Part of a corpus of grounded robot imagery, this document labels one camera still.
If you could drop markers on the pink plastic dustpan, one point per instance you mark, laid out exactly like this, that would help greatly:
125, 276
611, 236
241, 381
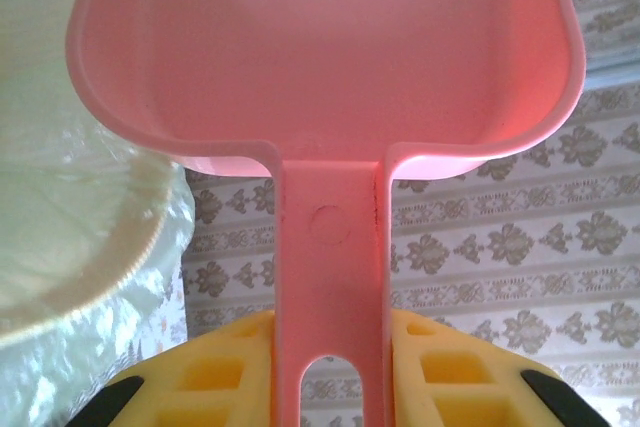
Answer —
330, 97

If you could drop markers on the beige plastic trash bin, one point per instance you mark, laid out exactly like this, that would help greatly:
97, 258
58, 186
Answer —
125, 247

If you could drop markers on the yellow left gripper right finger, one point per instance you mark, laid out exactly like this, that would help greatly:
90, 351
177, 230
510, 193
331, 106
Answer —
450, 397

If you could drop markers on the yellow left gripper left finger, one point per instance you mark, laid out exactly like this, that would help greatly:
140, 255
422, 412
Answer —
215, 397

